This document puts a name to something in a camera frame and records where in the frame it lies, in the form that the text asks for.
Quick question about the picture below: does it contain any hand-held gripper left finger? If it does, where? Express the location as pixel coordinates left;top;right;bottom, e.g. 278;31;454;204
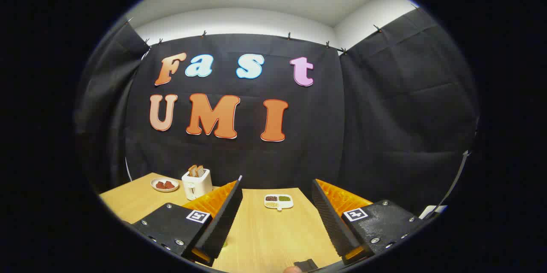
132;175;244;267

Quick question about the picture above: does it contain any white flat object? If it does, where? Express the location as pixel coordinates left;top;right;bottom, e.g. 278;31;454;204
419;205;448;220

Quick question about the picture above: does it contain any dark strap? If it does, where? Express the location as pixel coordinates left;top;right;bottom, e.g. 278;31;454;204
434;150;472;218

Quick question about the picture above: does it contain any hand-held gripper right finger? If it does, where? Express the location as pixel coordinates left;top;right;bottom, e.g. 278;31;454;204
311;179;424;266

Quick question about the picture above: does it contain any white toaster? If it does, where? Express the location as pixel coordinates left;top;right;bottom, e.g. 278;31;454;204
182;168;213;201

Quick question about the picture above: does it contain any black backdrop cloth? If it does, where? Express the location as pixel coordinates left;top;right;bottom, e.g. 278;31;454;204
73;6;479;218

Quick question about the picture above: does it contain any wooden table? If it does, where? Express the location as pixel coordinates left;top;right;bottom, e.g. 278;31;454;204
99;173;344;273

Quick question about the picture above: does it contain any white round plate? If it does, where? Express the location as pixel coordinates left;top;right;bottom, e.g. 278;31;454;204
150;178;180;192

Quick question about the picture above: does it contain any white divided dish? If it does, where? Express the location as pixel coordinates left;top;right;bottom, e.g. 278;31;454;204
264;194;294;211

